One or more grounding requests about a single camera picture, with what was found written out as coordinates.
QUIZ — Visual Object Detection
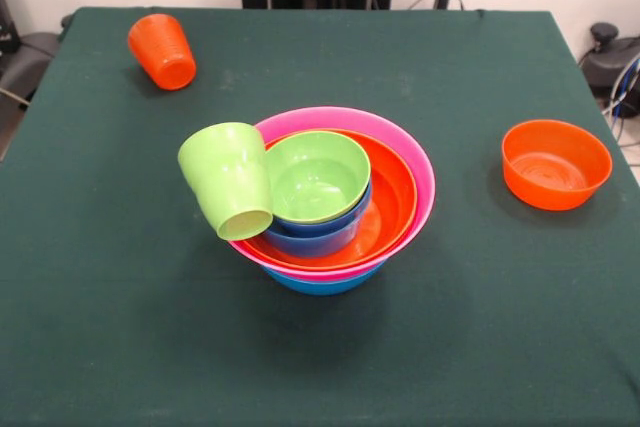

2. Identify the small green bowl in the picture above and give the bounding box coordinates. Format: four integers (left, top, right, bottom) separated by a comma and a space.
265, 130, 372, 226

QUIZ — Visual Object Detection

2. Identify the small dark blue bowl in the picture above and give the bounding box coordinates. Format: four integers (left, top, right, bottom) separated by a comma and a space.
273, 181, 374, 238

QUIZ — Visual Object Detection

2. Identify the small light blue bowl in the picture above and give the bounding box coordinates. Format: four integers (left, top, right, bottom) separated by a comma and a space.
262, 206, 371, 259

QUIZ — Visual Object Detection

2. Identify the green cup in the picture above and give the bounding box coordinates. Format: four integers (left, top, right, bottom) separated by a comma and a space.
177, 121, 275, 242

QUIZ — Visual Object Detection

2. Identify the orange cup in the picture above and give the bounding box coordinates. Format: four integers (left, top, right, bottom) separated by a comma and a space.
127, 13, 198, 92

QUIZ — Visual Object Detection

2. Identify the large orange bowl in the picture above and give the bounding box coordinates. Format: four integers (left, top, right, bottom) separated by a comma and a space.
243, 129, 419, 271

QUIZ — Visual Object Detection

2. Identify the large pink bowl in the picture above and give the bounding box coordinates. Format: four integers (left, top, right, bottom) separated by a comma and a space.
228, 106, 437, 284

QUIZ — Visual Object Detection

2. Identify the large blue bowl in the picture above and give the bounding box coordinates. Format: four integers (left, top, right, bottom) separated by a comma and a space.
262, 264, 386, 297

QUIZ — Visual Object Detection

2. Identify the dark green tablecloth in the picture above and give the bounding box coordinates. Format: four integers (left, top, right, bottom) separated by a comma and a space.
0, 6, 640, 427

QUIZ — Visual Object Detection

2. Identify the small orange bowl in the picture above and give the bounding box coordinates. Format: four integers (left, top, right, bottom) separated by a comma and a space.
501, 119, 614, 212

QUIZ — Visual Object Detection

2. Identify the grey wheeled base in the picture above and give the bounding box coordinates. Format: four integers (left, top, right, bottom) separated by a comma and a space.
578, 21, 640, 101
0, 31, 64, 98

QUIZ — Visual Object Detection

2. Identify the black equipment box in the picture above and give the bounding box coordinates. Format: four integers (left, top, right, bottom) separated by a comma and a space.
0, 0, 21, 56

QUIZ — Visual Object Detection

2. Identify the tangled cable bundle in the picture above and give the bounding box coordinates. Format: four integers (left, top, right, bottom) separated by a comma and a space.
601, 57, 640, 148

